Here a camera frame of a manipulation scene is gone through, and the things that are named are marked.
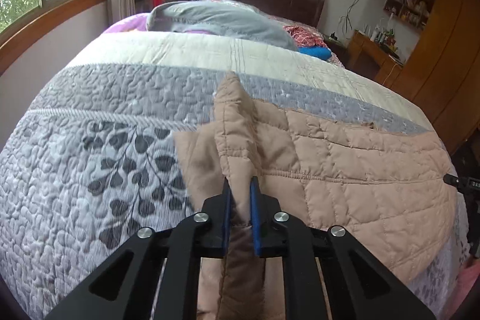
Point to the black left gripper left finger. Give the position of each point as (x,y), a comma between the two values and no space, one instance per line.
(153,275)

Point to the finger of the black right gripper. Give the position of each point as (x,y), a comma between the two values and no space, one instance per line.
(451,180)

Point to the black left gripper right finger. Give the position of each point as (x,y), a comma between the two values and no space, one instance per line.
(327,274)

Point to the beige quilted jacket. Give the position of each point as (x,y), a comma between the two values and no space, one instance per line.
(386,188)

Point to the wooden wardrobe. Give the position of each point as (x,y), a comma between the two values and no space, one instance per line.
(441,75)

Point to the grey white quilted bedspread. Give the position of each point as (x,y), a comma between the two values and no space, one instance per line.
(94,156)

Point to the wooden desk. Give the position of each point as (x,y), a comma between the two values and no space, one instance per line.
(368,59)

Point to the dark nightstand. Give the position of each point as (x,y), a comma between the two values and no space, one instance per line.
(340,51)

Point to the blue folded cloth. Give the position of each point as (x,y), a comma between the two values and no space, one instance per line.
(319,52)

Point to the red patterned cloth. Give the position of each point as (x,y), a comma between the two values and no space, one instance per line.
(305,37)

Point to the grey pillow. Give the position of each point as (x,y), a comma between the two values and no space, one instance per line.
(223,19)

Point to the wall bookshelf with books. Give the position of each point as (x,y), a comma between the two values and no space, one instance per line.
(415,13)

